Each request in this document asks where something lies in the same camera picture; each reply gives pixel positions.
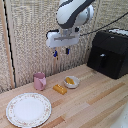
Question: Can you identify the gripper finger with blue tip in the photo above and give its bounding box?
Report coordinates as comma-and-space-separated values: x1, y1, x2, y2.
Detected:
64, 46, 71, 56
52, 47, 60, 61

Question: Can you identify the small white bowl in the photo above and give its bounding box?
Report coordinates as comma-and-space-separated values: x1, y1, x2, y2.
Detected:
63, 75, 81, 90

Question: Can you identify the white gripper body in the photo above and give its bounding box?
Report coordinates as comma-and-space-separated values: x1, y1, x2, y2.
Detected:
45, 28, 81, 49

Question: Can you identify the black cable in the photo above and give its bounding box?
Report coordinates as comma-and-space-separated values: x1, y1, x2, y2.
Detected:
79, 11, 128, 37

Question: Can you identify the pink mug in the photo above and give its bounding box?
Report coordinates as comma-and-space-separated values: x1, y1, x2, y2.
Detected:
32, 71, 48, 92

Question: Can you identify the white plate with patterned rim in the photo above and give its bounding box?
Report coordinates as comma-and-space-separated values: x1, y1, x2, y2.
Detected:
5, 92, 53, 128

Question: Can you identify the wooden post with black strip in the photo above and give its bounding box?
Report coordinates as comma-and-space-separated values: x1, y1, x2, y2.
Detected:
0, 0, 17, 90

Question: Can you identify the black air fryer drawer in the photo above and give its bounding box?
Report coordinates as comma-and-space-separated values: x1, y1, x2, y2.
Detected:
87, 46, 116, 79

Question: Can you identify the yellow food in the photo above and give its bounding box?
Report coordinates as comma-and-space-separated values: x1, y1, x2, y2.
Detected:
65, 76, 76, 85

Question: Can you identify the yellow block of food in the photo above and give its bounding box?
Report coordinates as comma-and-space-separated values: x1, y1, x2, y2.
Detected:
52, 83, 68, 96

